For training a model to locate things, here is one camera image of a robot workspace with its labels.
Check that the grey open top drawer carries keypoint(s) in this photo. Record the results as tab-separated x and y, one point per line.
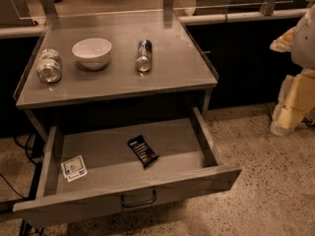
188	165

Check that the blue silver energy can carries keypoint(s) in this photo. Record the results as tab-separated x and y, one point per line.
144	56

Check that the white tag sticker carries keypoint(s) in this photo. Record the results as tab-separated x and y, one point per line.
74	168

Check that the black drawer handle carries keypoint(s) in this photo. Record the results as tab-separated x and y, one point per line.
139	200

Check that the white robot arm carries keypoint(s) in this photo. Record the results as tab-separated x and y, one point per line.
307	25

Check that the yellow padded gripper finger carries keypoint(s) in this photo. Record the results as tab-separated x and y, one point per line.
296	100

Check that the grey counter cabinet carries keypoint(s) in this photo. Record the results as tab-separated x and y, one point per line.
176	64

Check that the white ceramic bowl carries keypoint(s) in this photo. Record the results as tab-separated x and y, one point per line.
92	53

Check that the green soda can lying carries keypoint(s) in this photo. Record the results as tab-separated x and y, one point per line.
49	66

